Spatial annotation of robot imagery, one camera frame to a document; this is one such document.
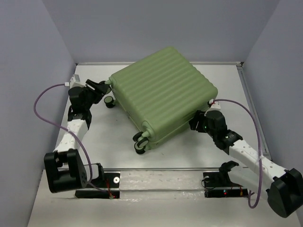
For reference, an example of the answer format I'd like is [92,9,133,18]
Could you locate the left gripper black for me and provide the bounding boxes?
[82,79,110,110]

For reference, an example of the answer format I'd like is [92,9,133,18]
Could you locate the green suitcase with blue lining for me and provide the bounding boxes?
[104,46,218,155]

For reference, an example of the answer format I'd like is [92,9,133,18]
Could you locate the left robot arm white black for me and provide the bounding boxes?
[44,79,111,193]

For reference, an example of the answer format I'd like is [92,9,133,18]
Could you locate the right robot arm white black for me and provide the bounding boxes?
[189,110,303,218]

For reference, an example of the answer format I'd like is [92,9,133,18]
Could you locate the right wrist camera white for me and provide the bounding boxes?
[208,99,221,111]

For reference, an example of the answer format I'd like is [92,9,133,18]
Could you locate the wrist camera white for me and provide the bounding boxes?
[64,74,85,89]
[208,99,221,111]

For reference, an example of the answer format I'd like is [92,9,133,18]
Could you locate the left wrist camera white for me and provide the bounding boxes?
[64,74,85,89]

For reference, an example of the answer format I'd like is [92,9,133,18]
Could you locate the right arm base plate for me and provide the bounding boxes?
[201,172,248,198]

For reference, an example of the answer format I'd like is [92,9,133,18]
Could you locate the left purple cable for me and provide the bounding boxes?
[33,83,114,198]

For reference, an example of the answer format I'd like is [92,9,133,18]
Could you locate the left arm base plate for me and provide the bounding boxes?
[74,172,120,199]

